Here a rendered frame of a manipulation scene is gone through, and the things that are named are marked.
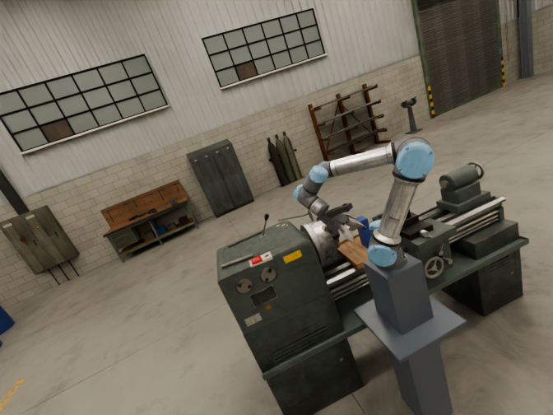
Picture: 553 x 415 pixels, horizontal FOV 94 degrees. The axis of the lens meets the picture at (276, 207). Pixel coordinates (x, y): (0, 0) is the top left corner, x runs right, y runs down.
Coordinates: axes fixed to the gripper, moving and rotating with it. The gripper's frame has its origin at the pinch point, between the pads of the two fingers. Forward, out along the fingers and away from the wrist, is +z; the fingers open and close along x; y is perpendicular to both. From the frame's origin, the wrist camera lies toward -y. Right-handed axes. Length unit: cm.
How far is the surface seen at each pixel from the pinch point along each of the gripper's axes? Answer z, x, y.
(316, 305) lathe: 4, -17, 71
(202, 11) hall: -698, -461, 26
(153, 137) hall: -605, -283, 334
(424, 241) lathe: 30, -74, 21
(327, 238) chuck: -17, -38, 41
